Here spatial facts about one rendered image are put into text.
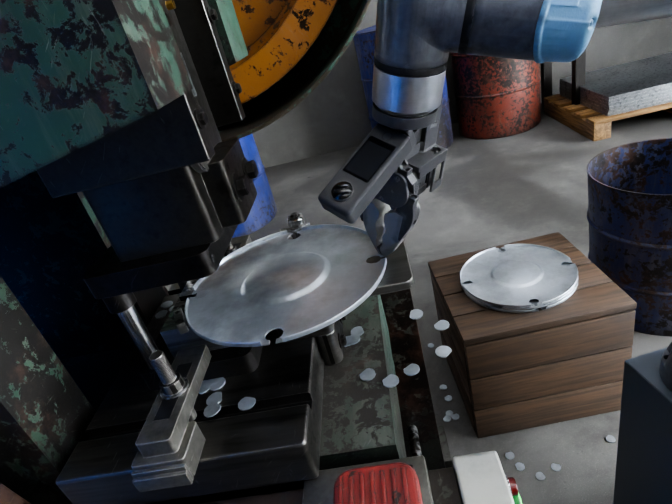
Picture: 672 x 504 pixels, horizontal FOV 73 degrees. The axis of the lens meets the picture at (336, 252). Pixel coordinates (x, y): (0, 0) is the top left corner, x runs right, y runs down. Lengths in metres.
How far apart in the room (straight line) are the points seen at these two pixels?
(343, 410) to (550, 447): 0.84
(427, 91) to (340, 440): 0.41
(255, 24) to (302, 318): 0.57
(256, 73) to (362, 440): 0.64
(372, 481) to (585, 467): 0.99
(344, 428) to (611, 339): 0.83
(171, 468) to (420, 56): 0.48
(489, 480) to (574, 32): 0.44
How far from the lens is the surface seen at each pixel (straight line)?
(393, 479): 0.41
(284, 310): 0.58
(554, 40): 0.47
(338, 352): 0.67
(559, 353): 1.25
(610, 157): 1.77
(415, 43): 0.47
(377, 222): 0.60
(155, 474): 0.56
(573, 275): 1.30
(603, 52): 4.37
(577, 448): 1.39
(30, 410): 0.67
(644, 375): 0.94
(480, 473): 0.57
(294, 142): 4.01
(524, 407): 1.34
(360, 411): 0.62
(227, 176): 0.55
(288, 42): 0.89
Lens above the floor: 1.10
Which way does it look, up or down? 28 degrees down
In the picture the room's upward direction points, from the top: 15 degrees counter-clockwise
